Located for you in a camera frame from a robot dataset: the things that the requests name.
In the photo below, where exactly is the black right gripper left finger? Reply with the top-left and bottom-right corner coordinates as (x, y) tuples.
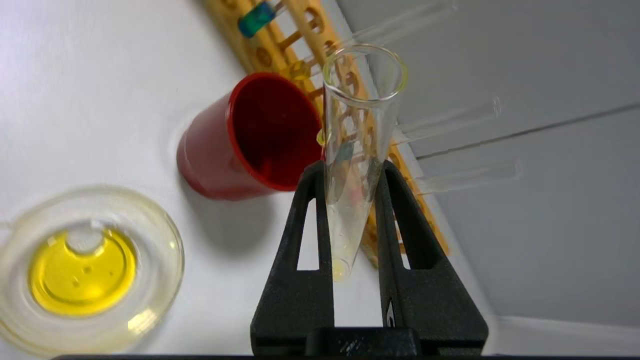
(250, 161), (335, 357)

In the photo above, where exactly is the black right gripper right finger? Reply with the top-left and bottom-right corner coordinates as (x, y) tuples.
(375, 160), (489, 357)

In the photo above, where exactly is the test tube with yellow liquid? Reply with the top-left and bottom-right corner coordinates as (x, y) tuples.
(287, 0), (459, 82)
(316, 44), (409, 284)

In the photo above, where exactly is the test tube with red liquid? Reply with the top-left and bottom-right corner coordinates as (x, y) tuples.
(412, 160), (524, 196)

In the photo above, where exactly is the test tube with blue liquid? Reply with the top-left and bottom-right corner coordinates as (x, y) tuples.
(237, 0), (289, 39)
(395, 97), (502, 147)

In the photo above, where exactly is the wooden test tube rack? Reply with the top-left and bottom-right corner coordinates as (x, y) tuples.
(202, 0), (451, 269)

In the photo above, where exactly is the red plastic cup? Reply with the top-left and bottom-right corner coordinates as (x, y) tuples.
(176, 71), (324, 202)

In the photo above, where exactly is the clear glass bowl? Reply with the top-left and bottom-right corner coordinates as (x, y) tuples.
(0, 185), (186, 357)

